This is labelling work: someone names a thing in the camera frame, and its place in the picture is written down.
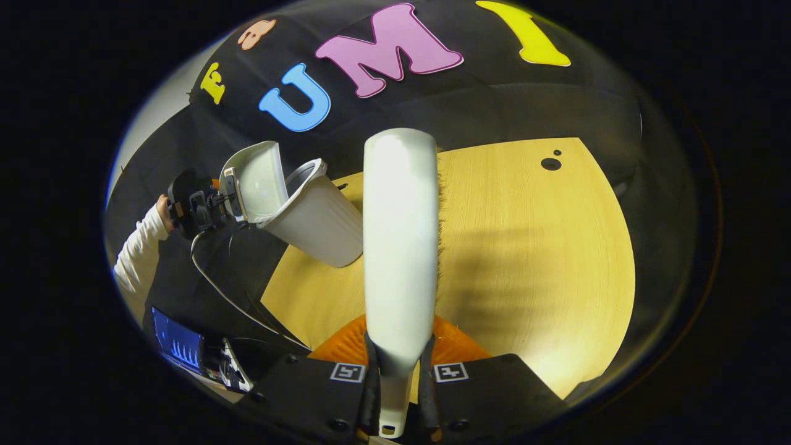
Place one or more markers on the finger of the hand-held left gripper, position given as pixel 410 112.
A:
pixel 227 198

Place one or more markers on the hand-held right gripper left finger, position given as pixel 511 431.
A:
pixel 371 395

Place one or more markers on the dark display screen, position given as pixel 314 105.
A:
pixel 178 340

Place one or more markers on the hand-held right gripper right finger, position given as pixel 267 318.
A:
pixel 427 395

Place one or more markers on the grey plastic dustpan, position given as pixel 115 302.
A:
pixel 259 182

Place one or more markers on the white ribbed garbage bin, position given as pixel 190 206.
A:
pixel 321 222

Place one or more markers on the wooden desktop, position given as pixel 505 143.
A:
pixel 525 247

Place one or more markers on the small grey broom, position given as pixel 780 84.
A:
pixel 401 247

